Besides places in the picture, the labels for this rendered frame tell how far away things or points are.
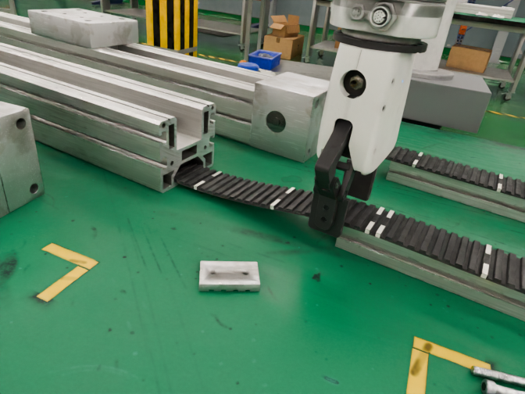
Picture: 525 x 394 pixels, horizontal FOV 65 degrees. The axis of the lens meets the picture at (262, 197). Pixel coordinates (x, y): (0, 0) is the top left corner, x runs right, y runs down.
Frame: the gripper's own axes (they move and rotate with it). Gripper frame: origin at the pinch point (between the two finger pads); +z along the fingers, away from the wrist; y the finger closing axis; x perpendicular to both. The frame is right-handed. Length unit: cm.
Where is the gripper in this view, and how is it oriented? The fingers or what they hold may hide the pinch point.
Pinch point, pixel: (342, 202)
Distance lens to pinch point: 41.3
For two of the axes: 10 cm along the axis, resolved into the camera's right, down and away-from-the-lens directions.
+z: -1.0, 8.7, 4.9
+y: 5.0, -3.8, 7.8
